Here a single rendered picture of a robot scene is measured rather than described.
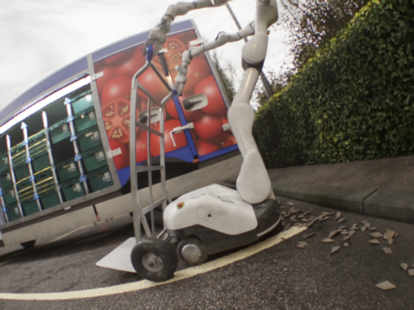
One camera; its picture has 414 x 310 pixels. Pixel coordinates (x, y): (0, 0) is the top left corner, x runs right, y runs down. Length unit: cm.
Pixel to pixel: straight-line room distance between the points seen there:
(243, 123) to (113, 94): 181
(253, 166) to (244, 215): 28
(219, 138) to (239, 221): 141
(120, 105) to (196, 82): 94
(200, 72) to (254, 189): 173
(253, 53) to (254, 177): 73
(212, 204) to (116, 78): 207
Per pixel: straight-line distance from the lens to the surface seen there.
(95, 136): 274
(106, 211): 248
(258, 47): 132
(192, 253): 112
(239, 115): 115
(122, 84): 260
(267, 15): 155
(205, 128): 228
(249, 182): 112
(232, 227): 102
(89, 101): 292
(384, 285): 69
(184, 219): 104
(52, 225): 297
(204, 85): 244
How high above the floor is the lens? 48
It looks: 4 degrees up
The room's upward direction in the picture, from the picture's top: 19 degrees counter-clockwise
